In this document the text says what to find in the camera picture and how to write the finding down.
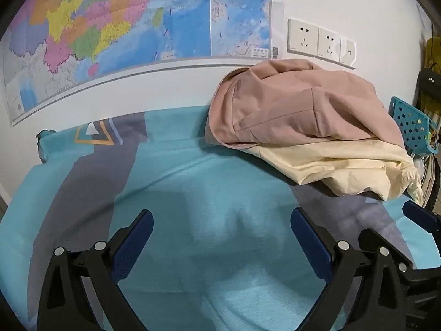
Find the colourful wall map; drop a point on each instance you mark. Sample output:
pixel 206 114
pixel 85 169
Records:
pixel 103 24

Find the pink jacket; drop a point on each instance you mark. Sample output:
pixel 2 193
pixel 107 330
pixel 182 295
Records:
pixel 293 103

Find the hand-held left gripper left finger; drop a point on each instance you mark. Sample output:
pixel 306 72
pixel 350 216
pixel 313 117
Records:
pixel 132 244

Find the teal grey patterned bedsheet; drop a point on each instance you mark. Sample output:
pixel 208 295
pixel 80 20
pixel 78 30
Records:
pixel 206 196

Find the cream yellow garment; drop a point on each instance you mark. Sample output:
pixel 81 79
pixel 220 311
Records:
pixel 327 165

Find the blue perforated plastic basket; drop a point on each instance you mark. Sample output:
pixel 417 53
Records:
pixel 406 120

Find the white wall switch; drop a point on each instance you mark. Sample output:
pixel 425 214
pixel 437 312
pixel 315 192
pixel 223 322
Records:
pixel 348 53

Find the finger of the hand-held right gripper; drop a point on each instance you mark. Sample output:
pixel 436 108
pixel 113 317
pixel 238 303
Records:
pixel 396 253
pixel 420 219

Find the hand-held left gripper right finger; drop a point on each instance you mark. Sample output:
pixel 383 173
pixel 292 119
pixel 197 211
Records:
pixel 311 244

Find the grey bag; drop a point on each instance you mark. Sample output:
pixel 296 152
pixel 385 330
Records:
pixel 432 182

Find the white wall socket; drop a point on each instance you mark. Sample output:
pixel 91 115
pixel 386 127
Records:
pixel 329 45
pixel 303 38

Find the yellow hanging object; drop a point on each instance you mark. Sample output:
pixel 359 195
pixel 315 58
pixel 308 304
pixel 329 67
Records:
pixel 433 53

